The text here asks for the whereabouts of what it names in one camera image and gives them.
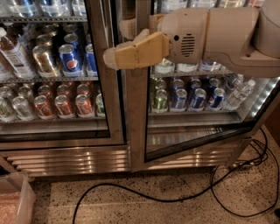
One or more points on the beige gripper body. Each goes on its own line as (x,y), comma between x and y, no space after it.
(183,35)

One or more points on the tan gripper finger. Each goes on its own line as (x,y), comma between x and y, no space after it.
(134,27)
(144,51)

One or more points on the glass fridge door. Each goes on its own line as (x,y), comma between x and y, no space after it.
(40,114)
(204,120)

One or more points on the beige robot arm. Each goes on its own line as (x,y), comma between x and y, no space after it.
(245,40)

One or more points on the steel fridge base grille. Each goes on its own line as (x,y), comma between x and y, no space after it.
(92,160)

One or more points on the front diet dew can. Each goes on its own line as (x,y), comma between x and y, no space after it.
(164,67)

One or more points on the diet dew can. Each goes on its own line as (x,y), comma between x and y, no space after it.
(164,67)
(186,68)

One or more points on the silver blue can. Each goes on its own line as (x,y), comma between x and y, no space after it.
(209,66)

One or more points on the green soda can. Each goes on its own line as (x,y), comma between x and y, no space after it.
(160,101)

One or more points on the blue soda can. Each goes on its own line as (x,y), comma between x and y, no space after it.
(179,99)

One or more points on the blue pepsi can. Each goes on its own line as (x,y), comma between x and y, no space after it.
(71,61)

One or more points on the clear water bottle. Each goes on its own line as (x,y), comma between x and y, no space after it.
(239,95)

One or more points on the red soda can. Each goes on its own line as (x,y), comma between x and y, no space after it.
(83,104)

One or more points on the gold soda can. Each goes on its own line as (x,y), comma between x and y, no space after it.
(46,63)

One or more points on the brown tea bottle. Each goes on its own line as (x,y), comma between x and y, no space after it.
(16,56)

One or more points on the clear plastic bin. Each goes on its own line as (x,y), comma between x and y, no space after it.
(16,199)

